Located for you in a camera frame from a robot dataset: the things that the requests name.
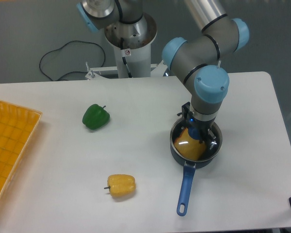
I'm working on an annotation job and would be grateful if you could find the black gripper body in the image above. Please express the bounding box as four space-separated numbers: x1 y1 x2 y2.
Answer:
181 102 218 132

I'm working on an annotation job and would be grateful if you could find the glass pot lid blue knob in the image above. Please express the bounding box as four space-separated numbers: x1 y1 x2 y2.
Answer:
170 118 222 165

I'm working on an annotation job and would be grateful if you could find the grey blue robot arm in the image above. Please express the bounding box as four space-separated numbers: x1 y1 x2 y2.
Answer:
77 0 249 141

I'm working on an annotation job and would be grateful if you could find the yellow toy bell pepper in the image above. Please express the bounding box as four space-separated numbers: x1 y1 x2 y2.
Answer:
104 174 136 198

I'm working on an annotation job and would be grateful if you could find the green toy bell pepper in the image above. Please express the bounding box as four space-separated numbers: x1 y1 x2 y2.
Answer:
82 104 110 130

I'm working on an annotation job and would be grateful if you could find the yellow plastic basket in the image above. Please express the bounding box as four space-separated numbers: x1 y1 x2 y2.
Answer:
0 100 43 199

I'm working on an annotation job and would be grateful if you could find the dark pot blue handle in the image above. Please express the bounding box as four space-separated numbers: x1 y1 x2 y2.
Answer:
176 123 214 216

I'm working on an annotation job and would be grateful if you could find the black cable on floor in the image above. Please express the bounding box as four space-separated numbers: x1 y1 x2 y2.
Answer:
39 40 106 82

